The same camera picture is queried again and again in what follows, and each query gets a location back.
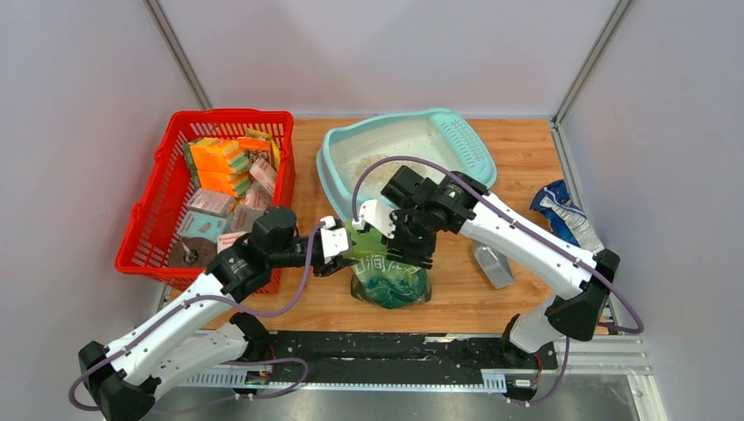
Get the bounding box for green cat litter bag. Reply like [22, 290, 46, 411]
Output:
[345, 220, 432, 310]

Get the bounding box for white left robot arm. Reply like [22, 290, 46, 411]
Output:
[68, 206, 355, 420]

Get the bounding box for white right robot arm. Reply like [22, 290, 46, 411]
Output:
[354, 165, 620, 367]

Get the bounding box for beige cat litter pile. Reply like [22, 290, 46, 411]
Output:
[351, 153, 428, 187]

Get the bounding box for white pink sponge box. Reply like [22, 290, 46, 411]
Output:
[217, 232, 247, 253]

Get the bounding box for light blue litter box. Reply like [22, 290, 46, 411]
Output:
[316, 108, 497, 220]

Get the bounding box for teal sponge box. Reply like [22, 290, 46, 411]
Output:
[175, 210, 230, 243]

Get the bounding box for orange sponge pack lower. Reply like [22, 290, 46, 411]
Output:
[197, 170, 252, 197]

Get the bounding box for orange sponge pack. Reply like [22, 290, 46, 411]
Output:
[186, 137, 249, 174]
[197, 170, 252, 197]

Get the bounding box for brown round scrubber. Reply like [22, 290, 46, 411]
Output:
[168, 238, 217, 268]

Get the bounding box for blue plastic bag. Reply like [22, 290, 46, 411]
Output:
[529, 180, 605, 254]

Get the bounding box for orange sponge pack upper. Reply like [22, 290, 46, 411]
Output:
[186, 137, 249, 174]

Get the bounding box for red plastic basket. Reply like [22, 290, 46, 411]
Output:
[115, 109, 296, 290]

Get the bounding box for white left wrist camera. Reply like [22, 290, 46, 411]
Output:
[319, 216, 353, 263]

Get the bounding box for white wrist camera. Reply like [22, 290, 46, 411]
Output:
[352, 199, 396, 239]
[319, 216, 353, 263]

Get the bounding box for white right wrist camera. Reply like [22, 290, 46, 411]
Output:
[352, 199, 396, 239]

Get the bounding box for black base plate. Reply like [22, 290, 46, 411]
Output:
[247, 331, 559, 386]

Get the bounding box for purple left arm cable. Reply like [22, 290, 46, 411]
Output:
[68, 220, 328, 414]

